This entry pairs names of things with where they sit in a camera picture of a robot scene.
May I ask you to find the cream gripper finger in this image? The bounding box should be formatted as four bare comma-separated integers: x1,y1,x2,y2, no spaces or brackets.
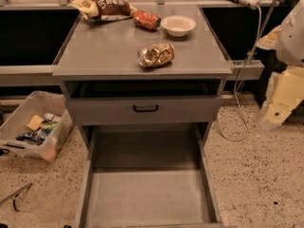
256,26,280,50
260,66,304,130

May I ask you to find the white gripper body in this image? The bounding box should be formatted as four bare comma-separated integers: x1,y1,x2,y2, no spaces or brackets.
276,0,304,67

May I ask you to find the crushed orange-gold can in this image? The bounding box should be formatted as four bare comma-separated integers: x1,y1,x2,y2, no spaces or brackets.
138,43,175,68

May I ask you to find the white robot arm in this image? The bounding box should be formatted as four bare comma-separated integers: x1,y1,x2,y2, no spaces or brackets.
257,0,304,130

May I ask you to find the grey metal drawer cabinet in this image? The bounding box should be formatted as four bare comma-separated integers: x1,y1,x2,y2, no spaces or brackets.
53,4,232,143

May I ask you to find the red soda can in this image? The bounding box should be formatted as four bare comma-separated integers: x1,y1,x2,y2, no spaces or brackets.
133,9,162,30

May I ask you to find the open bottom drawer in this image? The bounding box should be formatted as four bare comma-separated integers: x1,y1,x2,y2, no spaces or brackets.
75,123,224,228

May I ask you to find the small white can in bin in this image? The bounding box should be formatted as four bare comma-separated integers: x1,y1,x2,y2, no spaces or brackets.
44,113,61,122

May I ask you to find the white paper bowl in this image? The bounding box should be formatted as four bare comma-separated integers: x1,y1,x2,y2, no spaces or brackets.
161,15,196,37

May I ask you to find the brown chip bag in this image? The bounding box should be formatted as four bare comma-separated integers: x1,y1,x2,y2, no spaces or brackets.
71,0,137,21

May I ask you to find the clear plastic bin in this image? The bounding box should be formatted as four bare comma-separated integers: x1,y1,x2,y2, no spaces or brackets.
0,91,73,162

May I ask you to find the yellow sponge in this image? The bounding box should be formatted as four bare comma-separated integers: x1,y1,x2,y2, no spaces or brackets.
26,115,44,131

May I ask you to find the blue snack wrapper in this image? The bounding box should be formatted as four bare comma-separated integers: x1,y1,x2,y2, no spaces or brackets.
15,129,49,145

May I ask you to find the white cable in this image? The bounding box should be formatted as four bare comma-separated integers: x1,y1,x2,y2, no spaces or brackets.
217,4,264,143

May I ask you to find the grey side rail shelf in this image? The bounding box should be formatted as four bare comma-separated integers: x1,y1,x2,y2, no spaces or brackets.
227,60,264,81

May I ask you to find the closed drawer with black handle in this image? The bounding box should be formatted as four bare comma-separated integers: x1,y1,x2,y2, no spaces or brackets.
66,96,221,125

